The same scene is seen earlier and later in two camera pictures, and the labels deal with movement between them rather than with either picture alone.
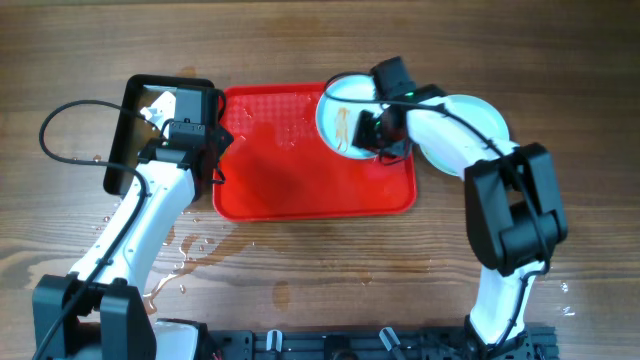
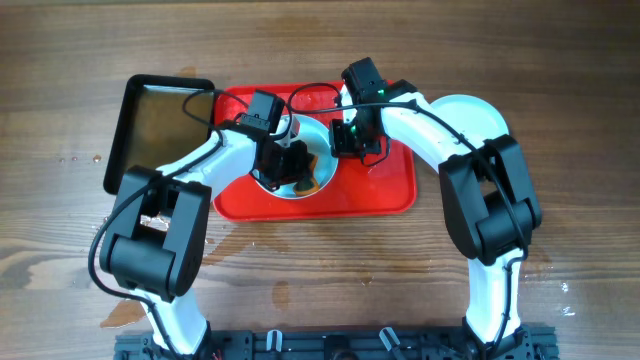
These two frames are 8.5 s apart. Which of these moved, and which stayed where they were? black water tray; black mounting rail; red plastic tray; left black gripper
Moved: left black gripper
Stayed: black mounting rail; black water tray; red plastic tray
